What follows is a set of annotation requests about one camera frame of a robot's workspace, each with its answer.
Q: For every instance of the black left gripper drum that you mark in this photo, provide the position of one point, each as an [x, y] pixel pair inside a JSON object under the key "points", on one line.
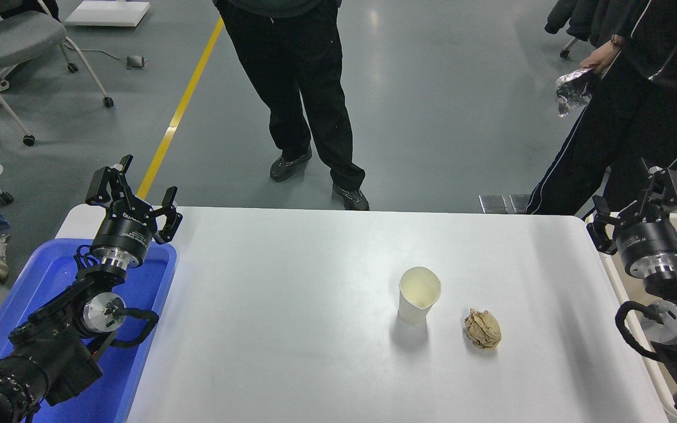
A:
{"points": [[124, 232]]}

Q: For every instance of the crumpled tan paper ball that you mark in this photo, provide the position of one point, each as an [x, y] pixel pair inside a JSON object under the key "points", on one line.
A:
{"points": [[483, 329]]}

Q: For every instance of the white paper cup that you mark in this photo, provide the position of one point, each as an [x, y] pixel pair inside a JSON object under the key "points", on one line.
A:
{"points": [[415, 305]]}

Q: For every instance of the grey office chair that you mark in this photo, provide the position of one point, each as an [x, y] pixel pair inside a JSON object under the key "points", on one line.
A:
{"points": [[9, 38]]}

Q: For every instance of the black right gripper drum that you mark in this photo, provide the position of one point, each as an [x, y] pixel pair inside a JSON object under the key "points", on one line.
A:
{"points": [[647, 241]]}

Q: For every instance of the chair draped with dark coat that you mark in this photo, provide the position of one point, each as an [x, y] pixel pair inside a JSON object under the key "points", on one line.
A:
{"points": [[573, 17]]}

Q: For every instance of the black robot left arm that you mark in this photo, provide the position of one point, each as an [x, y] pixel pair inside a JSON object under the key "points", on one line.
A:
{"points": [[50, 352]]}

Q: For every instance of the blue plastic tray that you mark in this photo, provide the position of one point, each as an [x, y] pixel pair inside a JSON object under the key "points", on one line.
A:
{"points": [[138, 282]]}

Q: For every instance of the flat white board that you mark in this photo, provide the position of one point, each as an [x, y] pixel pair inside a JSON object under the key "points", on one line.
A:
{"points": [[106, 12]]}

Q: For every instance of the metal floor plate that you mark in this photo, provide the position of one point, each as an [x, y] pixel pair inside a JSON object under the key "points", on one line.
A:
{"points": [[520, 203], [493, 204]]}

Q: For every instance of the person's right hand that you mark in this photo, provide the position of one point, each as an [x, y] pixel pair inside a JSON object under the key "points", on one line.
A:
{"points": [[602, 59]]}

